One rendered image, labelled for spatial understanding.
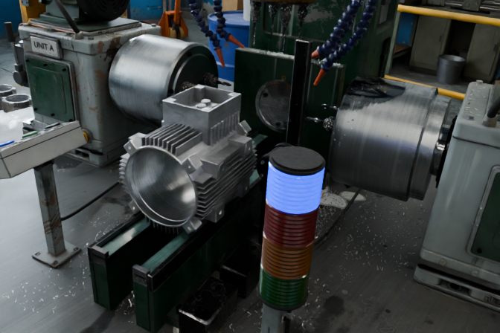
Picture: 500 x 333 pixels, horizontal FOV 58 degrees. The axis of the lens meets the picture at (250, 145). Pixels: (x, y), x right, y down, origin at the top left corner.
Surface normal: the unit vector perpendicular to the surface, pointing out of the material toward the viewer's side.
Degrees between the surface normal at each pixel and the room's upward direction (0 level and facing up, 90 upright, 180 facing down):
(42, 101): 90
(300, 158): 0
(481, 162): 90
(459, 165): 90
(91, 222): 0
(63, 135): 68
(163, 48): 24
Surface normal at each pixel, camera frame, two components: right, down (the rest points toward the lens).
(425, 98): -0.12, -0.72
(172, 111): -0.46, 0.36
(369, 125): -0.40, -0.11
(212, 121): 0.89, 0.24
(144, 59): -0.29, -0.41
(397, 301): 0.05, -0.90
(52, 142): 0.83, -0.10
